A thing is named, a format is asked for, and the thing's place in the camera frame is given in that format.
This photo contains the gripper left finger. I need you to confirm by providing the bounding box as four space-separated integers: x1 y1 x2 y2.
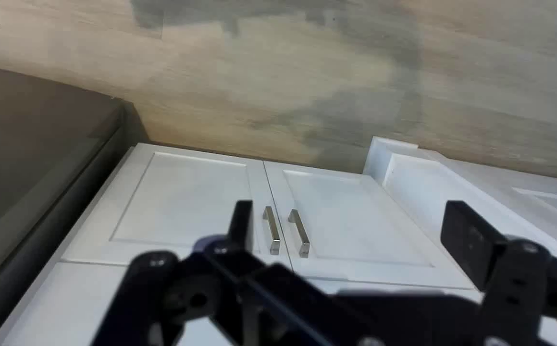
91 200 344 346

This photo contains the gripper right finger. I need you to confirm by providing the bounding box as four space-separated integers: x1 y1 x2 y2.
440 200 557 346

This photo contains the white drawer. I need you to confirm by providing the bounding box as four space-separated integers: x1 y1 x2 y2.
0 259 483 346

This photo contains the white kitchen cabinet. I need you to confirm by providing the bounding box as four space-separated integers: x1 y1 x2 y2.
0 142 557 346

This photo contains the white cabinet door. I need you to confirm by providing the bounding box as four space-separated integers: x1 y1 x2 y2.
262 161 482 291
61 143 292 269

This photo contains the white corner cabinet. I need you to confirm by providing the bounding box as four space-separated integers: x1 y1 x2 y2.
362 136 557 270

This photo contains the silver bar door handle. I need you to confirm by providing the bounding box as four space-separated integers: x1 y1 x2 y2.
262 206 282 256
287 209 311 259

